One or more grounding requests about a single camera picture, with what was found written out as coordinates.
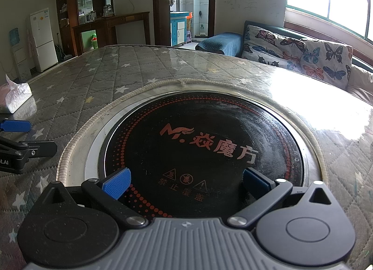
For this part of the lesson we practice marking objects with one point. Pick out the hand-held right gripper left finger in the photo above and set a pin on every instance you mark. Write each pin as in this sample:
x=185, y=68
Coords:
x=117, y=183

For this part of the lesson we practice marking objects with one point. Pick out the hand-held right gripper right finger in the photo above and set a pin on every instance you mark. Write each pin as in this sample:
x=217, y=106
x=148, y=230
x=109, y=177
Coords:
x=256, y=183

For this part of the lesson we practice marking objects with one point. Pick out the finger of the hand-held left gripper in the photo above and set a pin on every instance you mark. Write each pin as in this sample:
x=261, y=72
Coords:
x=38, y=147
x=16, y=126

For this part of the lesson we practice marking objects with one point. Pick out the white plastic tissue pack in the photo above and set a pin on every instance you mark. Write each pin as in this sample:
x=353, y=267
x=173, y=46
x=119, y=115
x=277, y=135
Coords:
x=16, y=96

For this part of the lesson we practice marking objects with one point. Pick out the round black induction cooktop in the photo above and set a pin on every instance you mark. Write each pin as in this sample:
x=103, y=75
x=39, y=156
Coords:
x=204, y=147

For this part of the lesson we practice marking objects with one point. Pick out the white water dispenser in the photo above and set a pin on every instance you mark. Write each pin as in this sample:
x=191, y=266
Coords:
x=19, y=60

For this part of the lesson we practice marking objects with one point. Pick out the white refrigerator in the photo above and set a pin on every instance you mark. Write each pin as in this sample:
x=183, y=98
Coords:
x=43, y=40

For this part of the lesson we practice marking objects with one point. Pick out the green basket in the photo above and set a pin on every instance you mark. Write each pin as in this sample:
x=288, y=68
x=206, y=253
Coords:
x=95, y=42

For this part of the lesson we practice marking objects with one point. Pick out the dark wooden shelf cabinet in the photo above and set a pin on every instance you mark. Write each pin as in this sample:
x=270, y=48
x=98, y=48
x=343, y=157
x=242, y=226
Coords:
x=67, y=10

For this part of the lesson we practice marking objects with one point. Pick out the butterfly print cushion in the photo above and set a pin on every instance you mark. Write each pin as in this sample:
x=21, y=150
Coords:
x=323, y=60
x=268, y=44

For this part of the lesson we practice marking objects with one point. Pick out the dark wooden sideboard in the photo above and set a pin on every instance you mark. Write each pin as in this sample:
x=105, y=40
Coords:
x=116, y=25

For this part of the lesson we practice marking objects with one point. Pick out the blue quilted armrest cover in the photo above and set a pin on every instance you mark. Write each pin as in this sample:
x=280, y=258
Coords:
x=221, y=43

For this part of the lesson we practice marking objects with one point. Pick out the grey cushion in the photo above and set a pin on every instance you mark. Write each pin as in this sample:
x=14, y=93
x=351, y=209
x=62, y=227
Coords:
x=361, y=82

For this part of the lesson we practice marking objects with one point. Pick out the glass jars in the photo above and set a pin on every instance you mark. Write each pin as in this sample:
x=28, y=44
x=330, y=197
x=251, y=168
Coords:
x=107, y=10

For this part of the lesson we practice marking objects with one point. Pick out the dark teal sofa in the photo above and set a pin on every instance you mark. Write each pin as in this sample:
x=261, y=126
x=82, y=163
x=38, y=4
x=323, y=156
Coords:
x=291, y=29

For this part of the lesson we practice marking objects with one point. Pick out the blue cabinet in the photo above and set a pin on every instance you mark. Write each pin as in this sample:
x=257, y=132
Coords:
x=177, y=29

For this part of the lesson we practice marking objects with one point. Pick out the floor mop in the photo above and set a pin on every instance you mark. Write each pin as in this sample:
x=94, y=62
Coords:
x=202, y=24

